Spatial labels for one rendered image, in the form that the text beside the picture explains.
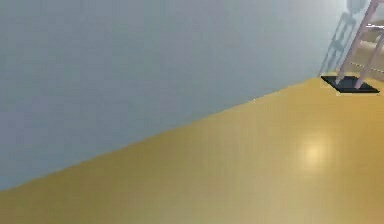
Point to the pale pink open shelf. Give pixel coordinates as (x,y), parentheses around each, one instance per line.
(356,42)

